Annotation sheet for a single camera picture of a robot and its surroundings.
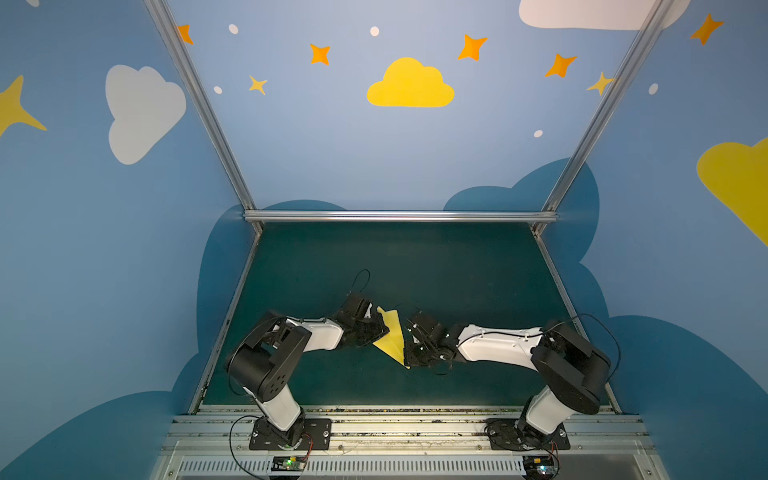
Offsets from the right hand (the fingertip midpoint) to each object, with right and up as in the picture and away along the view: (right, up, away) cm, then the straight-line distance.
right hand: (403, 358), depth 87 cm
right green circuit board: (+32, -21, -15) cm, 42 cm away
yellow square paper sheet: (-3, +3, +4) cm, 6 cm away
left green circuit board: (-29, -21, -15) cm, 39 cm away
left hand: (-3, +7, +5) cm, 9 cm away
